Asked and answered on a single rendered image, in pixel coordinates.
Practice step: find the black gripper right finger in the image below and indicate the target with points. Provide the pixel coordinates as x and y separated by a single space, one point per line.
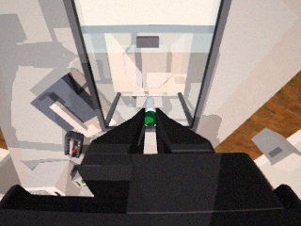
178 138

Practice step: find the grey flat mat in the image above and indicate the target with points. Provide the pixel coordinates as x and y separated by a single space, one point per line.
37 48

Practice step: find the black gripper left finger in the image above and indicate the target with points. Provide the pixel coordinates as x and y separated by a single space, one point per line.
122 138

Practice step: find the black rectangular block with grey bar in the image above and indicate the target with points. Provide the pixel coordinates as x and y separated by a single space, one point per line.
73 139

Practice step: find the green-capped test tube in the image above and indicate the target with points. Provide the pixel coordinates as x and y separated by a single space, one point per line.
150 115

